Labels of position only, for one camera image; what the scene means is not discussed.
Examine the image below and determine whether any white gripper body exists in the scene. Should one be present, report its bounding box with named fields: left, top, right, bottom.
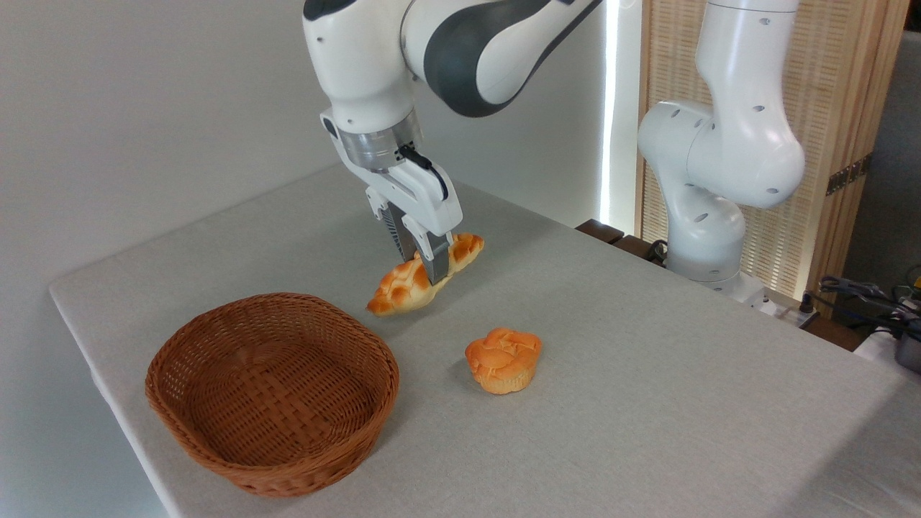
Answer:
left=338, top=147, right=464, bottom=236

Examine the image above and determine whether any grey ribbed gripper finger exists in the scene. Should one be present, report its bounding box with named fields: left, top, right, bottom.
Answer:
left=402, top=214, right=456, bottom=286
left=365, top=188, right=419, bottom=263

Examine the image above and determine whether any braided golden bread loaf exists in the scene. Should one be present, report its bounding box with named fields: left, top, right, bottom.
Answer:
left=366, top=232, right=486, bottom=318

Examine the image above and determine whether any orange muffin bread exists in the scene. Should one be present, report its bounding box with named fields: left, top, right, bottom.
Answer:
left=465, top=327, right=543, bottom=395

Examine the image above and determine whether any dark brown wooden block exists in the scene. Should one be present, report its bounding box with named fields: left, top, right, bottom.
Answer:
left=575, top=219, right=626, bottom=246

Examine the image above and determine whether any brown wicker basket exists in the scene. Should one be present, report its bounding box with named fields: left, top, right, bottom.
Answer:
left=145, top=292, right=401, bottom=499

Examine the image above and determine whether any dark metal screen hinge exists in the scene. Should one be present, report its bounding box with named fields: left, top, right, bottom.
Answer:
left=825, top=153, right=874, bottom=196

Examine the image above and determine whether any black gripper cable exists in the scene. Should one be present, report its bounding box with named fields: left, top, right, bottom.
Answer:
left=398, top=145, right=450, bottom=202

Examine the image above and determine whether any bundle of dark cables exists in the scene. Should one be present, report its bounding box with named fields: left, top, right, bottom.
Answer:
left=816, top=275, right=921, bottom=340

